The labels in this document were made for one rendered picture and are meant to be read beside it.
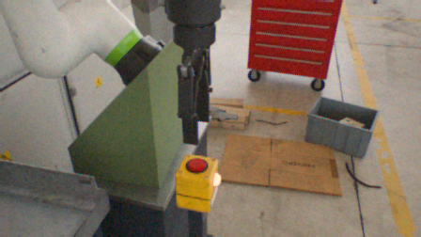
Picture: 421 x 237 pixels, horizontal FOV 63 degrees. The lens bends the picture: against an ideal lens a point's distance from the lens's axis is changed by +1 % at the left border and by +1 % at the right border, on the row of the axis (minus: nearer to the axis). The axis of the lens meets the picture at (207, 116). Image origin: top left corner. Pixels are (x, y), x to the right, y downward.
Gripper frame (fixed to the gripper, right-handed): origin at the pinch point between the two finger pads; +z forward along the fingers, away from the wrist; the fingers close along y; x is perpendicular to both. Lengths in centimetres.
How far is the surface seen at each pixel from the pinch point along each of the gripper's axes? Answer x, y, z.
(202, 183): 2.1, 3.7, 13.2
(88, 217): -19.3, 14.4, 17.7
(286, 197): 24, -90, 102
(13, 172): -39.5, 10.3, 13.3
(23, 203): -34.5, 14.6, 17.3
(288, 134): 22, -153, 101
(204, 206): 2.4, 3.7, 19.8
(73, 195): -25.3, 10.3, 16.8
